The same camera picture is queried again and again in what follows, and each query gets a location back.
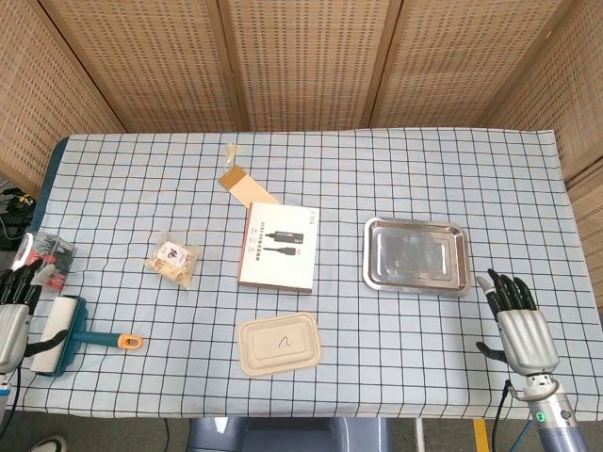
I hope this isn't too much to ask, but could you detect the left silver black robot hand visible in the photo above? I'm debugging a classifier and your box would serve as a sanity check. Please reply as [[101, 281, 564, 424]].
[[0, 259, 70, 376]]

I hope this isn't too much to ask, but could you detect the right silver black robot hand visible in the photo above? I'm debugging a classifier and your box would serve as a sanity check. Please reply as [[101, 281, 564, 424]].
[[474, 267, 562, 378]]

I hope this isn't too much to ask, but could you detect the clear snack bag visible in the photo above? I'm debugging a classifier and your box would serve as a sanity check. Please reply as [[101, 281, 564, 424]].
[[144, 230, 202, 291]]

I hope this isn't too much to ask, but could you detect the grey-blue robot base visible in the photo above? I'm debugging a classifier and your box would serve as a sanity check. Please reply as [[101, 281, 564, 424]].
[[187, 416, 392, 452]]

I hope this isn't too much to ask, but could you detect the stainless steel rectangular tray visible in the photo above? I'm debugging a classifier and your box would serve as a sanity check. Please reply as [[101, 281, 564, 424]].
[[362, 216, 472, 299]]

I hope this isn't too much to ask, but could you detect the teal lint roller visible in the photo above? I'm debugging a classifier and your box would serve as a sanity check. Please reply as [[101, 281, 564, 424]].
[[30, 295, 144, 378]]

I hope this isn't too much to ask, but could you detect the red black packet in bag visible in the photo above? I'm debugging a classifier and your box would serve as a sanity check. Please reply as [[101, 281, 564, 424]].
[[8, 229, 76, 291]]

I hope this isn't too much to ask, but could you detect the black yellow floor equipment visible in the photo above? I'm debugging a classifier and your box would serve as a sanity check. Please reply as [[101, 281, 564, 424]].
[[0, 186, 37, 250]]

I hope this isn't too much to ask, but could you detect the white shoe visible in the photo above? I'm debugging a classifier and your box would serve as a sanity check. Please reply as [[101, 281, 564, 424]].
[[30, 435, 67, 452]]

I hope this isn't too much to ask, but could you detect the beige pulp container lid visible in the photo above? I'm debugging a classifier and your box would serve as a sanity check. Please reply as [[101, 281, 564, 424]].
[[236, 313, 324, 378]]

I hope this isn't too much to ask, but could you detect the blue checked tablecloth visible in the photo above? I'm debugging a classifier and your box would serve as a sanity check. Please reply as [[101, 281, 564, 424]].
[[0, 126, 603, 421]]

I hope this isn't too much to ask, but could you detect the kraft paper bookmark with tassel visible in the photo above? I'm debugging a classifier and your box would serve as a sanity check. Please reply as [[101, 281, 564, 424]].
[[217, 143, 283, 208]]

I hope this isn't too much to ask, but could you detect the bamboo folding screen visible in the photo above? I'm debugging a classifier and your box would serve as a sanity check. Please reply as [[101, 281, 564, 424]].
[[0, 0, 603, 279]]

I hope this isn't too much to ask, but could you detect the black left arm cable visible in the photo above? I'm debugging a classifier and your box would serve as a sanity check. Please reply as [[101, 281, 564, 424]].
[[7, 366, 24, 452]]

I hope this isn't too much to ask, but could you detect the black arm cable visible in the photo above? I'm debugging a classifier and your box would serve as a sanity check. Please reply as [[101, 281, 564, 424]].
[[7, 366, 24, 452], [489, 379, 519, 452]]

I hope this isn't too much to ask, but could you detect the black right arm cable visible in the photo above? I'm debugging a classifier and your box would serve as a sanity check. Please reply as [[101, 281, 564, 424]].
[[489, 379, 519, 452]]

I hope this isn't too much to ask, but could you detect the white cable product box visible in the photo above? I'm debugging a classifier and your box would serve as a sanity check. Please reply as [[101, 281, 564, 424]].
[[237, 201, 321, 296]]

